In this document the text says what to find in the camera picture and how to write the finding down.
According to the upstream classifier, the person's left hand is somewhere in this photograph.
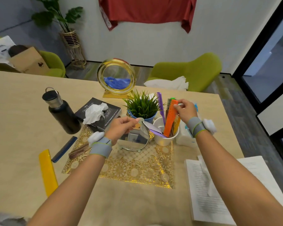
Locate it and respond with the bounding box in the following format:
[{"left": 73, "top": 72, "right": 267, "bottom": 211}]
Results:
[{"left": 104, "top": 116, "right": 140, "bottom": 146}]

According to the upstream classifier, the person's right hand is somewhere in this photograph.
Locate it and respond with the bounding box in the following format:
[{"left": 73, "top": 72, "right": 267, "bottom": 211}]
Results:
[{"left": 173, "top": 99, "right": 199, "bottom": 124}]

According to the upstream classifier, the round silver table mirror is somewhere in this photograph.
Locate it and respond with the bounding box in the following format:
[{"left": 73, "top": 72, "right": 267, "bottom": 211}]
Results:
[{"left": 117, "top": 118, "right": 150, "bottom": 152}]

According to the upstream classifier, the orange comb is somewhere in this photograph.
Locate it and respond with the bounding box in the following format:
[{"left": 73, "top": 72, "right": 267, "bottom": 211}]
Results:
[{"left": 163, "top": 99, "right": 179, "bottom": 138}]

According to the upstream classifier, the person's right forearm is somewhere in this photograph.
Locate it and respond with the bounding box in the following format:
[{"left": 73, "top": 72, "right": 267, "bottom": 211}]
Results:
[{"left": 195, "top": 130, "right": 283, "bottom": 226}]

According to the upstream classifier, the person's left forearm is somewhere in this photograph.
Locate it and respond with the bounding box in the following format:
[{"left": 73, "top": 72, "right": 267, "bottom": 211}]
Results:
[{"left": 26, "top": 153, "right": 107, "bottom": 226}]

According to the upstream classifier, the green hairbrush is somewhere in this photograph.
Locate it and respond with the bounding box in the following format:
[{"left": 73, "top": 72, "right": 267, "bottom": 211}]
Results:
[{"left": 166, "top": 97, "right": 176, "bottom": 116}]

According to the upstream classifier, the purple comb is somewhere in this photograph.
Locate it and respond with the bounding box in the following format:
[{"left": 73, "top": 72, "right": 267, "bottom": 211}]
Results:
[{"left": 156, "top": 92, "right": 167, "bottom": 126}]

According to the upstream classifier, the green plant in blue pot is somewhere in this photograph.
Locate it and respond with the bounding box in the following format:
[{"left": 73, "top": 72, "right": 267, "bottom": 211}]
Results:
[{"left": 122, "top": 90, "right": 161, "bottom": 124}]

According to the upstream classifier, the black book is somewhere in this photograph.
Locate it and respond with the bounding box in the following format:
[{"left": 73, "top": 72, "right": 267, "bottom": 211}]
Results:
[{"left": 74, "top": 97, "right": 122, "bottom": 132}]

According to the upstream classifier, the grey wristband with white tracker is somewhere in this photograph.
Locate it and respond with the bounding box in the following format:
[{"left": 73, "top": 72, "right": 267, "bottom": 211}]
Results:
[
  {"left": 186, "top": 117, "right": 217, "bottom": 138},
  {"left": 87, "top": 131, "right": 113, "bottom": 159}
]

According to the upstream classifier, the white cloth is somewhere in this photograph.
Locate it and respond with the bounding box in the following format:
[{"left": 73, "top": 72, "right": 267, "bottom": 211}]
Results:
[{"left": 144, "top": 76, "right": 189, "bottom": 91}]

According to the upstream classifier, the white tissue box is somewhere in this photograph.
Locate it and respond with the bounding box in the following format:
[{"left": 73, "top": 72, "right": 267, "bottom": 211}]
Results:
[{"left": 175, "top": 121, "right": 199, "bottom": 149}]

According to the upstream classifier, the white cup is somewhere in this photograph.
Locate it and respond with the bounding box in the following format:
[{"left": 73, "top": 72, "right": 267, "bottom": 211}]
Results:
[{"left": 153, "top": 117, "right": 180, "bottom": 147}]

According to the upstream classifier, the gold patterned placemat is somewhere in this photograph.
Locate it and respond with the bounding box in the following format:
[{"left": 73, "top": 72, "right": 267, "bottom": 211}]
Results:
[{"left": 62, "top": 124, "right": 175, "bottom": 189}]

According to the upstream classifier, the crumpled white tissue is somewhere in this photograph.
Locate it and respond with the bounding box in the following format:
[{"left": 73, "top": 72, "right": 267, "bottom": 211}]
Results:
[{"left": 82, "top": 102, "right": 109, "bottom": 125}]

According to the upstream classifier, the green chair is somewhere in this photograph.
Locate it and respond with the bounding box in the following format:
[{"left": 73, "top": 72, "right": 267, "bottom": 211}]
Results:
[
  {"left": 0, "top": 35, "right": 66, "bottom": 78},
  {"left": 146, "top": 53, "right": 223, "bottom": 93}
]

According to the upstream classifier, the brown comb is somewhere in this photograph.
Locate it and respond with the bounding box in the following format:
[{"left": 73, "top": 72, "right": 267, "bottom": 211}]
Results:
[{"left": 68, "top": 141, "right": 92, "bottom": 160}]

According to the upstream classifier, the black water bottle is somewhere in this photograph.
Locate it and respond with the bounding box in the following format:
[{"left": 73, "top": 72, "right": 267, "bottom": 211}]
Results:
[{"left": 42, "top": 87, "right": 82, "bottom": 135}]

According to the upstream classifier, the open white book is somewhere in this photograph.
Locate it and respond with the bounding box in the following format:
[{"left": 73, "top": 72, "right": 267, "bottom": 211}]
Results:
[{"left": 184, "top": 155, "right": 283, "bottom": 225}]

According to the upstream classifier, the wide yellow comb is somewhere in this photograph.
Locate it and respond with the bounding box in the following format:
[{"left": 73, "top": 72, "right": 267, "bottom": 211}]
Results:
[{"left": 38, "top": 149, "right": 59, "bottom": 198}]

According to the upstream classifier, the red cloth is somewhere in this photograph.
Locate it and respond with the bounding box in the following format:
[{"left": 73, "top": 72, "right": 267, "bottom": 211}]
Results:
[{"left": 98, "top": 0, "right": 198, "bottom": 34}]

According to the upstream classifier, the cardboard box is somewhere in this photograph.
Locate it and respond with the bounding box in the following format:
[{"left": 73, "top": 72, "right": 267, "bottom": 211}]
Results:
[{"left": 0, "top": 46, "right": 50, "bottom": 76}]

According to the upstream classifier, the tall green leafy plant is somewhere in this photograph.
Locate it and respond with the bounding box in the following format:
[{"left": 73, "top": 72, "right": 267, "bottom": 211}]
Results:
[{"left": 29, "top": 0, "right": 84, "bottom": 34}]

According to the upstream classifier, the white printed paper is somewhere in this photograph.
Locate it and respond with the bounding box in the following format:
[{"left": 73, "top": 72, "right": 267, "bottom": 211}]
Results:
[{"left": 0, "top": 35, "right": 17, "bottom": 67}]

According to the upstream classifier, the yellow comb with handle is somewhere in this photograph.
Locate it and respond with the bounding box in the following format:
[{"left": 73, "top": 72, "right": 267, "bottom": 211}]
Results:
[{"left": 172, "top": 114, "right": 181, "bottom": 136}]

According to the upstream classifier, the gold round sand art frame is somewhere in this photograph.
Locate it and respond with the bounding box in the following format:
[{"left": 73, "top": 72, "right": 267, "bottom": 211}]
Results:
[{"left": 96, "top": 58, "right": 137, "bottom": 99}]

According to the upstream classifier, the black door frame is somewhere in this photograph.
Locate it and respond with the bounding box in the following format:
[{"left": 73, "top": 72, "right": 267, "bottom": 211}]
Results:
[{"left": 232, "top": 0, "right": 283, "bottom": 164}]

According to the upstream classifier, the gold wire plant stand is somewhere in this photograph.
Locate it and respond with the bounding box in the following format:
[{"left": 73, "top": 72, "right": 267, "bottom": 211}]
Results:
[{"left": 59, "top": 29, "right": 87, "bottom": 68}]

